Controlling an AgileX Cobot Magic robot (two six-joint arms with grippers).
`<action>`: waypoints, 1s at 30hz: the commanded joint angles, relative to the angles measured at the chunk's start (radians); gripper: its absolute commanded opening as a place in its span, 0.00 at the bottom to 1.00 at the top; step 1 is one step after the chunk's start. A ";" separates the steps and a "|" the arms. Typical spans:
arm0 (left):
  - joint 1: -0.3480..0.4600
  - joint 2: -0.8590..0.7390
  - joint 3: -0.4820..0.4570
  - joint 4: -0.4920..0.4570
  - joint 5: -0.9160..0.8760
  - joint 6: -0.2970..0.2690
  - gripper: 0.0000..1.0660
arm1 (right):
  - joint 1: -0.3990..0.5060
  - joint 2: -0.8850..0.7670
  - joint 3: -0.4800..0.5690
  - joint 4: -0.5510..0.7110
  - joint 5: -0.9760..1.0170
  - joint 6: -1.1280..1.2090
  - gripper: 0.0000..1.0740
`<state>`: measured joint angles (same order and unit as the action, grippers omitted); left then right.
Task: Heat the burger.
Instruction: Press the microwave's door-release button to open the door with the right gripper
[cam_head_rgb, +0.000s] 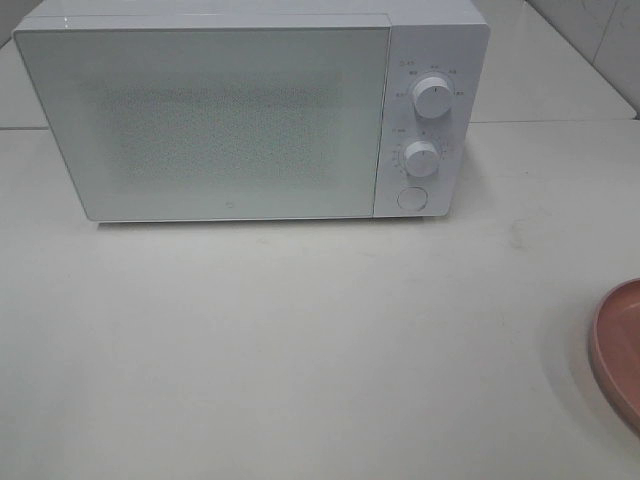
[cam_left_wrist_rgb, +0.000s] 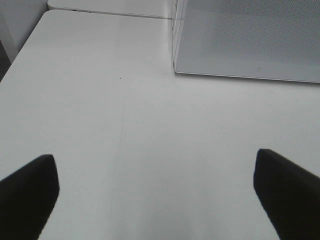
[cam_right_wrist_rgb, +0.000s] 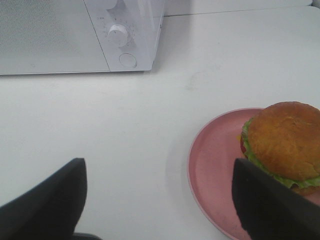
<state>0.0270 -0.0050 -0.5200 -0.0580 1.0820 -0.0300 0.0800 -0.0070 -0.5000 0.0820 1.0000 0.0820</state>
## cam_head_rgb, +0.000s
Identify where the round white door button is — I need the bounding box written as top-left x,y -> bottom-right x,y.
397,187 -> 428,212

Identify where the upper white power knob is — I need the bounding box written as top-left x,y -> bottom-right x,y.
410,72 -> 454,120

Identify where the white microwave door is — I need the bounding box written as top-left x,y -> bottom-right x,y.
16,28 -> 389,222

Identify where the lower white timer knob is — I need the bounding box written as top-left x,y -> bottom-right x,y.
403,141 -> 441,178

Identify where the white microwave oven body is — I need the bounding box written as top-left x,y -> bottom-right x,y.
13,1 -> 490,221

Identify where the pink round plate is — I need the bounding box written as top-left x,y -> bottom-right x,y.
588,279 -> 639,433

